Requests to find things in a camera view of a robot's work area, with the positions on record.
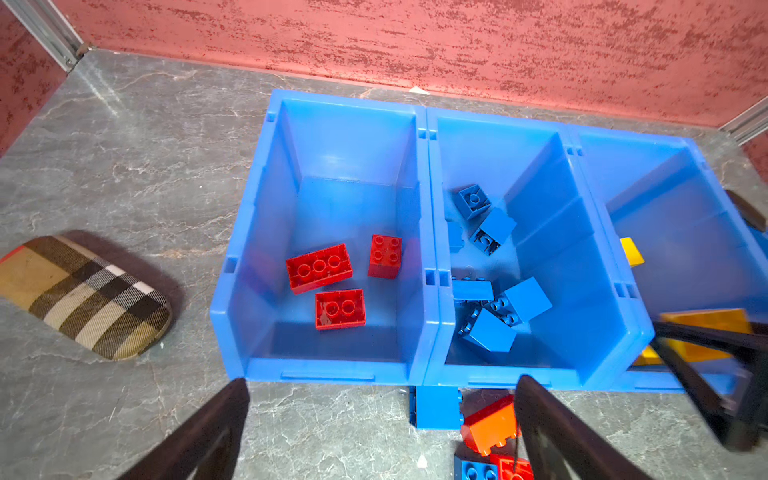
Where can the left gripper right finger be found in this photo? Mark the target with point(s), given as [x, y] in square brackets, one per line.
[559, 444]

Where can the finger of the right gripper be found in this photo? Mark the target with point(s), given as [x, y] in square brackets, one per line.
[730, 395]

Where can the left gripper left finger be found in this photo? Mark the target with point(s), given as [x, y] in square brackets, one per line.
[206, 446]

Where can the yellow legos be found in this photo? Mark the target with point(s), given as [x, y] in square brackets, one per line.
[731, 320]

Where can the blue legos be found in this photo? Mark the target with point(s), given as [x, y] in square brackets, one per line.
[495, 304]

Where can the blue three-compartment bin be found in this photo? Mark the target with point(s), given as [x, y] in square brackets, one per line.
[332, 170]

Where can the long red lego top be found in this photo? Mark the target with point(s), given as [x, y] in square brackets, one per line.
[490, 427]

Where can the blue lego by bin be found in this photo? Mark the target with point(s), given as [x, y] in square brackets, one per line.
[435, 408]

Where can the plaid glasses case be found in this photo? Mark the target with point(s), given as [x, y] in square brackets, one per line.
[85, 297]

